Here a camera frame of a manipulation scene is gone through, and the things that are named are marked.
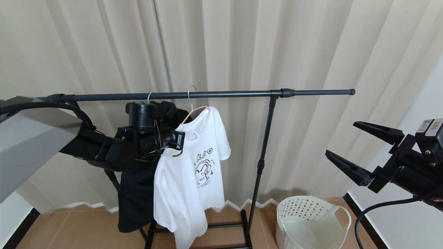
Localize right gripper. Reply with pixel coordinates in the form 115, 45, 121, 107
325, 121, 443, 208

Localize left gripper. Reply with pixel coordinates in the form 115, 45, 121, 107
157, 130, 185, 153

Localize white garment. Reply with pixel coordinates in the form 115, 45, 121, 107
153, 106, 232, 249

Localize black shorts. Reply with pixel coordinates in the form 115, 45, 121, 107
117, 107, 191, 233

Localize black clothes rack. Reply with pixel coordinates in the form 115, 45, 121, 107
38, 89, 356, 249

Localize white laundry basket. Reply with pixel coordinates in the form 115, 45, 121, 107
276, 196, 352, 249

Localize beige curtain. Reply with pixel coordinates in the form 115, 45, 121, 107
0, 0, 443, 213

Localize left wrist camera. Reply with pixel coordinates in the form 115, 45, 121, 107
152, 101, 178, 122

